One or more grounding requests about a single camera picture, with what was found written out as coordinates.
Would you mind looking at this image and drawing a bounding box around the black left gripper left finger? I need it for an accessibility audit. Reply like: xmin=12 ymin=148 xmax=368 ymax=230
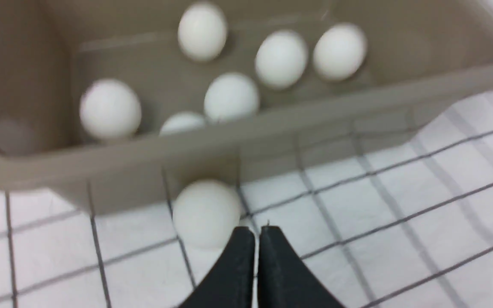
xmin=180 ymin=227 xmax=255 ymax=308

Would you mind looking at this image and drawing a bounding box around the white ping-pong ball with logo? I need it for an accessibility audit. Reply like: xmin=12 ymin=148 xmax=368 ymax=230
xmin=172 ymin=179 xmax=241 ymax=250

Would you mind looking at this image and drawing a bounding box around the olive green plastic bin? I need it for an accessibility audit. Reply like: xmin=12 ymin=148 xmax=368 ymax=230
xmin=0 ymin=0 xmax=493 ymax=213

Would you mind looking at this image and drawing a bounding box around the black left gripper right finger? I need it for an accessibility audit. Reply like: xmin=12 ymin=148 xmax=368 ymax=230
xmin=258 ymin=225 xmax=344 ymax=308

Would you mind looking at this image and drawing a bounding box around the white grid-pattern tablecloth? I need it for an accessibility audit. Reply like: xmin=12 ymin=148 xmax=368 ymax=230
xmin=0 ymin=0 xmax=493 ymax=308

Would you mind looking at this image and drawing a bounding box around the white ping-pong ball hidden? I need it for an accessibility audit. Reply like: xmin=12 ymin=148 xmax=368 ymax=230
xmin=178 ymin=1 xmax=228 ymax=62

